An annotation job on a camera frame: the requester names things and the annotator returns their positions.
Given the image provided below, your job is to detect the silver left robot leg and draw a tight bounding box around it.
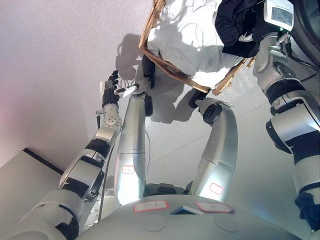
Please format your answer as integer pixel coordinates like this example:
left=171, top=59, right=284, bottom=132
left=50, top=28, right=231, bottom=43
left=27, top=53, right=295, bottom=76
left=113, top=78, right=155, bottom=206

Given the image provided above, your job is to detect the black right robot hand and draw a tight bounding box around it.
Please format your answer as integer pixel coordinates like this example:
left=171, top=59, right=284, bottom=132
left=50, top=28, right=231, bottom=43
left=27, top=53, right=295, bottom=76
left=262, top=0, right=296, bottom=32

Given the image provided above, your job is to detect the white panel with black edge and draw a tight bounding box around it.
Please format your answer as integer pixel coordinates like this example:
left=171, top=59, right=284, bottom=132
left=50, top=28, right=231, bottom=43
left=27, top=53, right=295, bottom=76
left=0, top=147, right=65, bottom=210

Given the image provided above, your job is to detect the blue square torso marker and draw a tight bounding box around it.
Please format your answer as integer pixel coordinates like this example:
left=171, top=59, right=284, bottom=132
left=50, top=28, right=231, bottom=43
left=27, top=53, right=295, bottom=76
left=169, top=204, right=205, bottom=216

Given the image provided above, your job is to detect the grey front-load washing machine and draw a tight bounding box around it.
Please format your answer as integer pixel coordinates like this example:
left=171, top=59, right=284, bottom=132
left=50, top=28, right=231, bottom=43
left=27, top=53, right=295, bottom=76
left=287, top=0, right=320, bottom=76

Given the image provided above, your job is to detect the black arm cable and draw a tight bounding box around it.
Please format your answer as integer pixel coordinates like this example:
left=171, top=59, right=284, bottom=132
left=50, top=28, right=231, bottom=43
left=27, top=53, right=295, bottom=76
left=98, top=147, right=113, bottom=222

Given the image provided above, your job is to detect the silver robot leg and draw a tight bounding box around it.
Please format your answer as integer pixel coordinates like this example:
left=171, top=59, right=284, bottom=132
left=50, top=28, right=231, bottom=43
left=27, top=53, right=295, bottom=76
left=186, top=96, right=238, bottom=204
left=113, top=78, right=155, bottom=206

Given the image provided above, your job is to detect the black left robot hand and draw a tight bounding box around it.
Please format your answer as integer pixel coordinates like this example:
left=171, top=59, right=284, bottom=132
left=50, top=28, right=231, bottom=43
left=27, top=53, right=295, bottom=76
left=99, top=70, right=140, bottom=107

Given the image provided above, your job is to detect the silver right robot leg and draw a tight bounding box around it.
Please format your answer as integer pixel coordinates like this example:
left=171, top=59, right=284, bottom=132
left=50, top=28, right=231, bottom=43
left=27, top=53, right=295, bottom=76
left=186, top=96, right=238, bottom=204

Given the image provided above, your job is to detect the white clothes pile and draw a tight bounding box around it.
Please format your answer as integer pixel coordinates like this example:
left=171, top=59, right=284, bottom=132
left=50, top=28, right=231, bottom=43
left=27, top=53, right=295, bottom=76
left=146, top=0, right=247, bottom=90

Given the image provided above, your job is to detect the grey robot torso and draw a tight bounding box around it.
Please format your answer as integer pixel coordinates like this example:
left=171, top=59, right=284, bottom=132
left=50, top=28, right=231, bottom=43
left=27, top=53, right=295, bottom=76
left=72, top=196, right=311, bottom=240

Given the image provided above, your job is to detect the black garment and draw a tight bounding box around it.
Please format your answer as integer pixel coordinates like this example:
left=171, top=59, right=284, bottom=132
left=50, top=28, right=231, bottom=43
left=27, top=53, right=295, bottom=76
left=214, top=0, right=267, bottom=58

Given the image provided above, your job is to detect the brown woven laundry basket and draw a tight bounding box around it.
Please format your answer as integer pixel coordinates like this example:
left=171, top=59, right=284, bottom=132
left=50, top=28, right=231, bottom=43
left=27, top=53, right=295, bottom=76
left=138, top=0, right=257, bottom=96

